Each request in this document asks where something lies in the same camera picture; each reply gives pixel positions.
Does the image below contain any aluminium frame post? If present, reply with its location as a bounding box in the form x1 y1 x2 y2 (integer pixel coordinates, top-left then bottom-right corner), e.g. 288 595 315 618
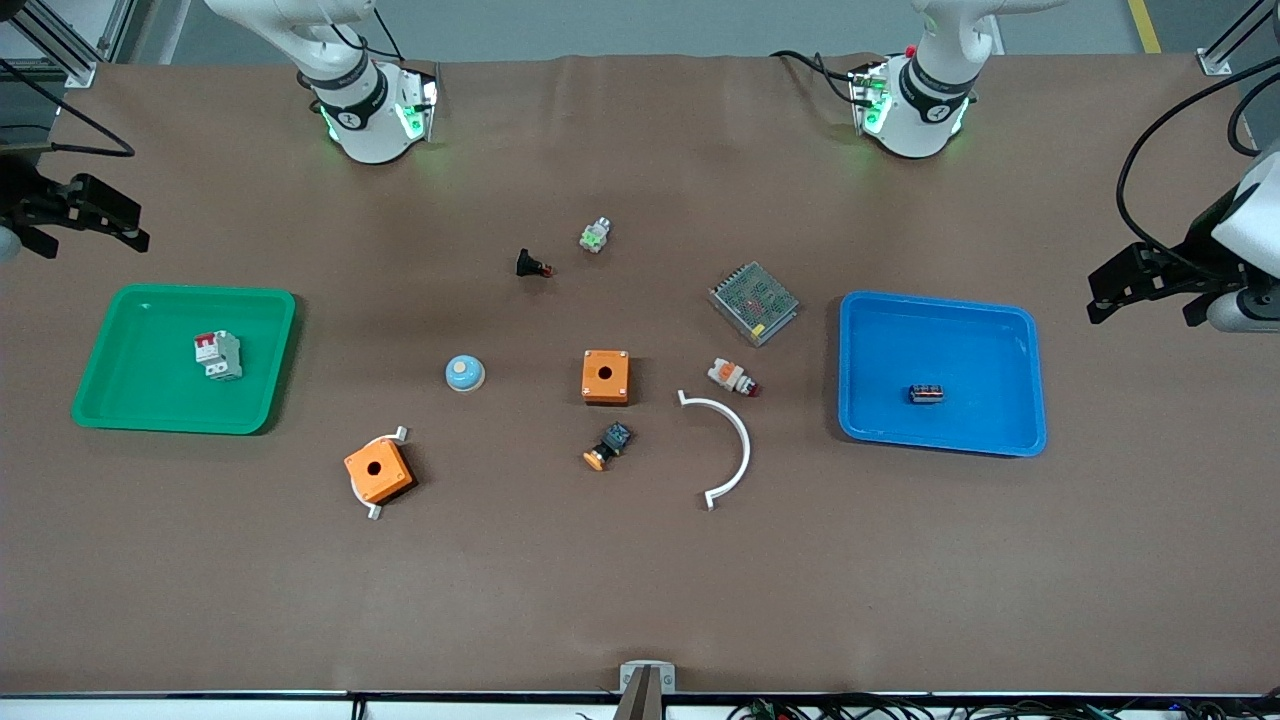
0 0 138 89
1197 0 1280 78

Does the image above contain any orange button box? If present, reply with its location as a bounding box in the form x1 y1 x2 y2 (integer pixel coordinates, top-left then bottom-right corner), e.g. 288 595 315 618
581 349 632 406
343 438 416 505

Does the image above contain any blue plastic tray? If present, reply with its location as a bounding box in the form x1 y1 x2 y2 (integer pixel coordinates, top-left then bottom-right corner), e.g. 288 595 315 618
838 290 1048 459

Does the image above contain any metal mesh power supply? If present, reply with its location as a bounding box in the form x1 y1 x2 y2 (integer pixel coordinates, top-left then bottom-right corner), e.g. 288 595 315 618
708 261 801 348

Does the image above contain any red white orange push button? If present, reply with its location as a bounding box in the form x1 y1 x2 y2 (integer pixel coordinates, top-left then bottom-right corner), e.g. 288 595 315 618
707 358 762 399

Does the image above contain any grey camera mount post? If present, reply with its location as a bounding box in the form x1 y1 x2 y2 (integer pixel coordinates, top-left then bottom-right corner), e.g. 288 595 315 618
612 668 663 720

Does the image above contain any brown table mat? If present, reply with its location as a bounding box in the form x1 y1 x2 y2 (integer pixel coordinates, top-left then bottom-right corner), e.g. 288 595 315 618
0 52 1280 696

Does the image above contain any black base cable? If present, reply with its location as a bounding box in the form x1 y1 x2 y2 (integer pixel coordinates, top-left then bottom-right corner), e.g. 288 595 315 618
768 48 863 107

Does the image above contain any grey metal mount bracket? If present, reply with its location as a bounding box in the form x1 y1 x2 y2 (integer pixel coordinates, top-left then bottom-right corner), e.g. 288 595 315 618
619 661 677 694

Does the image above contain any white table edge rail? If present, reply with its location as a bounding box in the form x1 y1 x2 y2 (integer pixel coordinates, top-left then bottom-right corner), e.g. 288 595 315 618
0 690 1280 720

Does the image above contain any green plastic tray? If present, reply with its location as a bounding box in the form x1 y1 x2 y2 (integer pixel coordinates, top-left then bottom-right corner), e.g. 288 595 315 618
70 284 298 436

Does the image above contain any black orange-headed push button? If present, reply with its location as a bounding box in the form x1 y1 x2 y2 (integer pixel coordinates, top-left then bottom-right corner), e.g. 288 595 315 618
582 421 634 472

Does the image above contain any black cable bundle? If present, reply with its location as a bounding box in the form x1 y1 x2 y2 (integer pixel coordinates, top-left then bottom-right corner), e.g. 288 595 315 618
728 694 1280 720

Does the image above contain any white red circuit breaker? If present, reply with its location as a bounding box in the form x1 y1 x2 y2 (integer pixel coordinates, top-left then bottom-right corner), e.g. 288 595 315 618
193 330 244 382

